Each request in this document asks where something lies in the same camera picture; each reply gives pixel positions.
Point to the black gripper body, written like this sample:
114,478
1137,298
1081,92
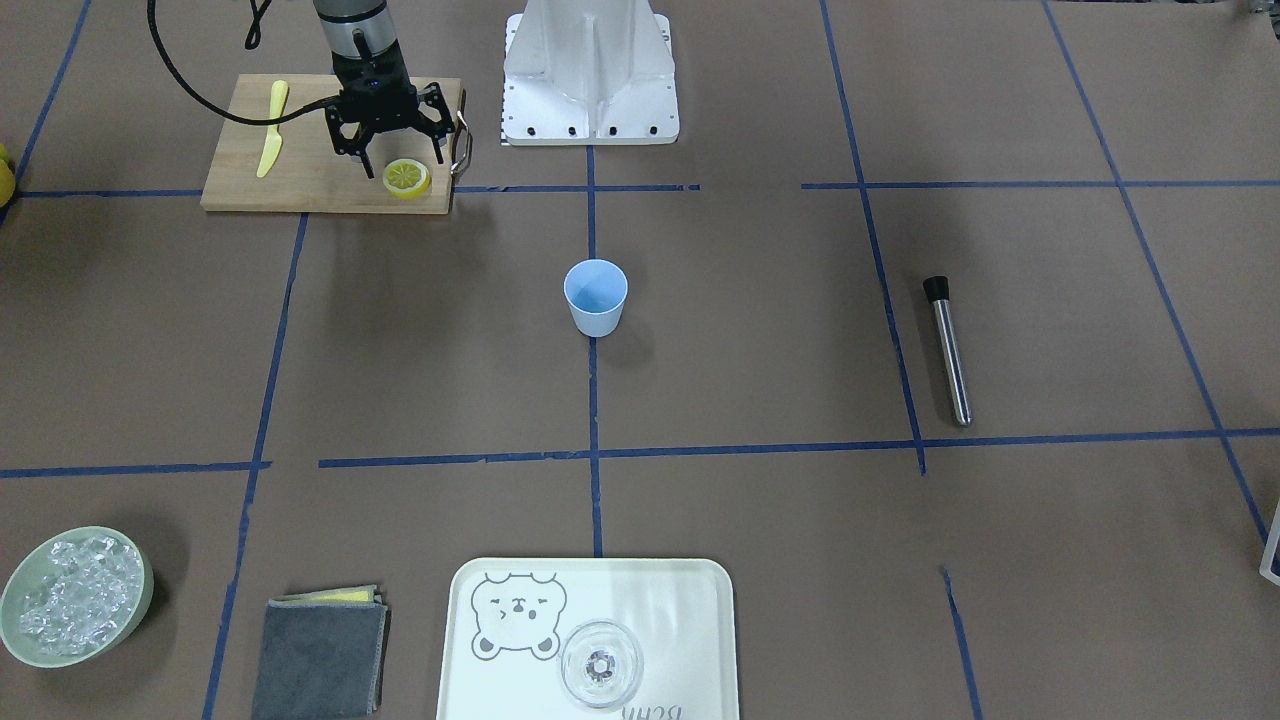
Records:
352,72

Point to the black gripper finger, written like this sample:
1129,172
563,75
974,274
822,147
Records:
436,130
356,147

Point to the yellow lemon half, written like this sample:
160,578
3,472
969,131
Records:
406,178

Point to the steel muddler black tip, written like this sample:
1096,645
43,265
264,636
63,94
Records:
937,292

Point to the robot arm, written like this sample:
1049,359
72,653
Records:
363,31

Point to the light blue paper cup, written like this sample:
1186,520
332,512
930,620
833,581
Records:
596,291

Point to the whole yellow lemon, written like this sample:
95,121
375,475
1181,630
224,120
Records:
8,178

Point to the wooden cutting board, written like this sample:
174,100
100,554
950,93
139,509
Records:
309,176

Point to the yellow plastic knife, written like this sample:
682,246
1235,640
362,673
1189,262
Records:
273,140

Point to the cream bear serving tray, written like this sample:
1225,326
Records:
508,618

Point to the grey folded cloth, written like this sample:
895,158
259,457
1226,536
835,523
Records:
322,655

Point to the green bowl of ice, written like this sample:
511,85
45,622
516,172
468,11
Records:
77,596

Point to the clear wine glass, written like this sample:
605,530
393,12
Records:
601,665

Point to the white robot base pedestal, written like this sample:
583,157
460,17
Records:
582,73

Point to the white wire cup rack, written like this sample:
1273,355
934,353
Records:
1268,561

